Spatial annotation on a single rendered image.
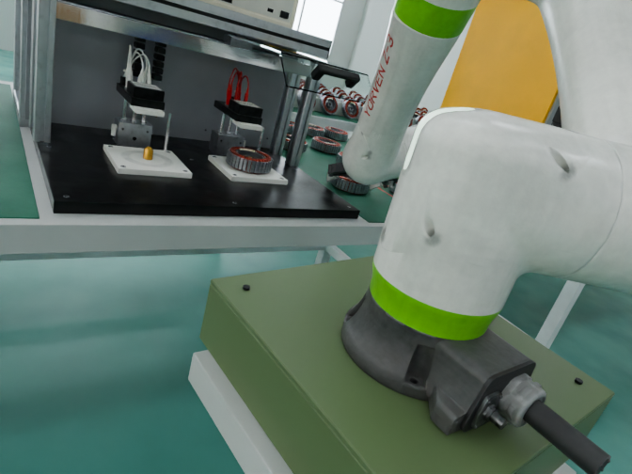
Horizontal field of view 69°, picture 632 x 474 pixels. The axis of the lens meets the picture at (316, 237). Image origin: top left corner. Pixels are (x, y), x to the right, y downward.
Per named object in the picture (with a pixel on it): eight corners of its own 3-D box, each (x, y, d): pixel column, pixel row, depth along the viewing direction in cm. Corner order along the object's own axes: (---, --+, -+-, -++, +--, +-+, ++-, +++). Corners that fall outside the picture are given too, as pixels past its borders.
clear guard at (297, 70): (374, 105, 106) (383, 79, 104) (286, 86, 92) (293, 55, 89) (303, 76, 129) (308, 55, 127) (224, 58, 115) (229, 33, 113)
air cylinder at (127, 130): (150, 148, 111) (152, 125, 108) (117, 145, 106) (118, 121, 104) (144, 141, 114) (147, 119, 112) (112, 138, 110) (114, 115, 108)
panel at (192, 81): (274, 149, 144) (296, 49, 133) (24, 118, 105) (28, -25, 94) (272, 148, 145) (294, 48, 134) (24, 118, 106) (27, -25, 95)
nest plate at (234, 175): (287, 184, 113) (288, 180, 112) (230, 181, 104) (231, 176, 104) (260, 164, 124) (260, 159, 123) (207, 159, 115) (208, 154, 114)
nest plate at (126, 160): (191, 179, 99) (192, 173, 98) (118, 173, 90) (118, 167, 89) (170, 155, 110) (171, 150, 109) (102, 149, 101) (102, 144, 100)
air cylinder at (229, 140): (241, 157, 125) (244, 137, 123) (214, 154, 120) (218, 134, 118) (233, 151, 128) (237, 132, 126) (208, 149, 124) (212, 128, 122)
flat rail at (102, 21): (314, 79, 123) (317, 68, 122) (46, 16, 86) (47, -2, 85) (311, 78, 124) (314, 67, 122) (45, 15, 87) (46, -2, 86)
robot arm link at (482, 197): (541, 360, 41) (651, 156, 34) (373, 327, 40) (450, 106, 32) (489, 287, 53) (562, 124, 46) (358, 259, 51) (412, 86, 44)
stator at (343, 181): (372, 197, 130) (376, 185, 129) (336, 192, 126) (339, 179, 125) (358, 184, 140) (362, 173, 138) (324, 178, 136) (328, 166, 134)
